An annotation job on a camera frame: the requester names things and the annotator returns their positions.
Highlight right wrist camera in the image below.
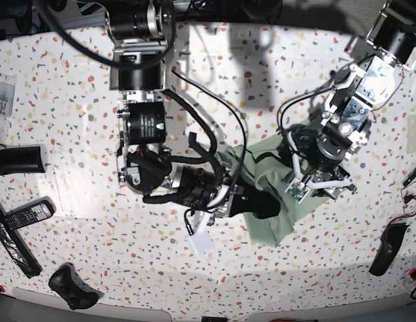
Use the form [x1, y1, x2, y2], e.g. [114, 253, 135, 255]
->
[186, 231, 214, 255]

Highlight clear plastic parts box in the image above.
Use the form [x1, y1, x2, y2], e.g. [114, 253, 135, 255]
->
[0, 73, 15, 142]

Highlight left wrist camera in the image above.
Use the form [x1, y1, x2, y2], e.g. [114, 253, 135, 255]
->
[285, 178, 311, 203]

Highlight green T-shirt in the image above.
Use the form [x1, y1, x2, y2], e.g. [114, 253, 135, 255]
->
[241, 134, 329, 247]

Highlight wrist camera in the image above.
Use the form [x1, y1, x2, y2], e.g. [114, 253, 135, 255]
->
[186, 231, 214, 255]
[285, 178, 311, 203]

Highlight long black bar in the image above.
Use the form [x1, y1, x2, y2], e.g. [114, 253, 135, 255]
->
[0, 204, 42, 278]

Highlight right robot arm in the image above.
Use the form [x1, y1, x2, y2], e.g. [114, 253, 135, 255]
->
[104, 1, 281, 219]

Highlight red and black wires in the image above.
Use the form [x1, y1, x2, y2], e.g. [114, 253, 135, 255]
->
[382, 164, 416, 235]

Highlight terrazzo pattern table cloth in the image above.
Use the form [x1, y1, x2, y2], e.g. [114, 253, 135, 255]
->
[0, 23, 416, 320]

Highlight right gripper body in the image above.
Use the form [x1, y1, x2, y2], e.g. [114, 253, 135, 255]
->
[167, 165, 237, 235]

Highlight black cylinder bottle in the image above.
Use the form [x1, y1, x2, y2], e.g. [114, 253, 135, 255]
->
[0, 144, 48, 176]

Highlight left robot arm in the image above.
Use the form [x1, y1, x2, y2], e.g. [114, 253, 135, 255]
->
[277, 1, 416, 203]

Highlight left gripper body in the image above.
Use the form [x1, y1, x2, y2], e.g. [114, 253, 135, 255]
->
[278, 129, 356, 200]

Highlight black remote control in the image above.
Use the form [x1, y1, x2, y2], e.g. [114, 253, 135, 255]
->
[5, 197, 56, 231]

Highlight black game controller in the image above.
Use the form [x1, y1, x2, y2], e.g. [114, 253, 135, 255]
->
[48, 265, 99, 311]

